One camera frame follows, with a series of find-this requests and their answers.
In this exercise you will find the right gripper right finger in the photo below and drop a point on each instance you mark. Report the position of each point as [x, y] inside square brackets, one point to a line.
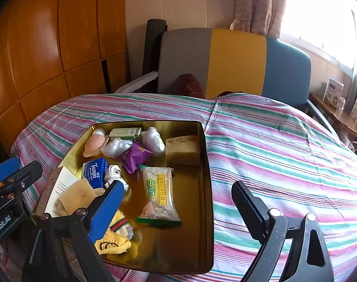
[253, 211]

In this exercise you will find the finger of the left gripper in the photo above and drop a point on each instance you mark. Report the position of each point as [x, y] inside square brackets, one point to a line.
[9, 167]

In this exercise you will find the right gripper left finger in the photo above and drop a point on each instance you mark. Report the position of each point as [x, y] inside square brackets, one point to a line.
[102, 210]

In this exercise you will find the white sock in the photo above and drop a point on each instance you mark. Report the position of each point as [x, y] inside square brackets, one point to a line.
[113, 173]

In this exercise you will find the blue tissue pack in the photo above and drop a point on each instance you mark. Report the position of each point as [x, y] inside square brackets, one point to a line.
[94, 172]

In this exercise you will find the yellow sponge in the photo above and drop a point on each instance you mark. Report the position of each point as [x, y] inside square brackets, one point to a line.
[79, 195]
[183, 150]

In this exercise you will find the yellow sock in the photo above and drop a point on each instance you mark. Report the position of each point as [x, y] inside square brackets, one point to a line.
[117, 238]

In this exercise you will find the purple snack packet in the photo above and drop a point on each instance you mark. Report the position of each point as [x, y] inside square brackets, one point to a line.
[135, 156]

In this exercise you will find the white rice cracker packet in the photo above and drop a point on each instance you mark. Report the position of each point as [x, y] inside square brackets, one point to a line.
[160, 209]

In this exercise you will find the beige paper box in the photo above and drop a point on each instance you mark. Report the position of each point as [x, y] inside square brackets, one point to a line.
[60, 180]

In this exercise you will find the peach silicone plunger toy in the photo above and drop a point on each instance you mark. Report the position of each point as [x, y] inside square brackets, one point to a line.
[95, 143]

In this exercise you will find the green white carton box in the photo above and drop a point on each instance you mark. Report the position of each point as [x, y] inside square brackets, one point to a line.
[128, 133]

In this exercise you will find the white plastic bag ball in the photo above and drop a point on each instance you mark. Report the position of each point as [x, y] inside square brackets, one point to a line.
[152, 141]

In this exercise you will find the striped bed cover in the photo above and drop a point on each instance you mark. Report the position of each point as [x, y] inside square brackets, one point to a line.
[284, 157]

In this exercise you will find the wooden side desk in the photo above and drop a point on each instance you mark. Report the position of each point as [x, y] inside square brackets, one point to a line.
[341, 120]

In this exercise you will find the brown plush pillow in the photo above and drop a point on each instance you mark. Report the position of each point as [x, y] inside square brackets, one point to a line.
[187, 85]

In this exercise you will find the white box on desk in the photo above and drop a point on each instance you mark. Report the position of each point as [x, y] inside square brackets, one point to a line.
[333, 92]

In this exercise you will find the wooden wardrobe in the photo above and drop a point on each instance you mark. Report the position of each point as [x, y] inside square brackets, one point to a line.
[53, 50]

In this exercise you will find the grey yellow blue headboard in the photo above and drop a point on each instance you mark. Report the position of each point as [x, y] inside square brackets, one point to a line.
[223, 60]

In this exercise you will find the black rolled mat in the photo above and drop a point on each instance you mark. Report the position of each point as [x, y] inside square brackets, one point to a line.
[153, 37]

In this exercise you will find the pink curtain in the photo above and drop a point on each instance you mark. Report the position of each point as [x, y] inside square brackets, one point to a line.
[263, 17]

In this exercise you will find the white bed rail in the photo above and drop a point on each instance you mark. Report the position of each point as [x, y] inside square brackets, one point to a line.
[137, 83]

